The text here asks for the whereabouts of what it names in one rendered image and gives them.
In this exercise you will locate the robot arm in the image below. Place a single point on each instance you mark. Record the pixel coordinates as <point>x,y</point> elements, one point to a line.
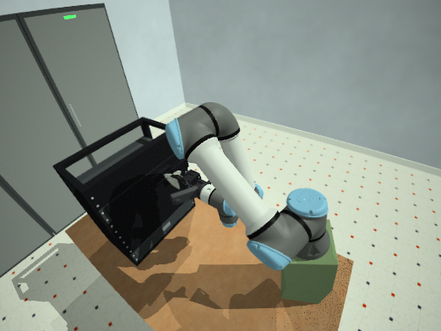
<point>275,238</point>

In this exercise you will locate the black server rack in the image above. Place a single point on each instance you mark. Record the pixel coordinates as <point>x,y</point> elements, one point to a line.
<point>147,216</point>

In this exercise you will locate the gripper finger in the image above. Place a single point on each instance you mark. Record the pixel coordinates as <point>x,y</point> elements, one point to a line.
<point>176,185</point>
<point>176,176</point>

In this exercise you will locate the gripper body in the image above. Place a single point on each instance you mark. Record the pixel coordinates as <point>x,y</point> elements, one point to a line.
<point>191,179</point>

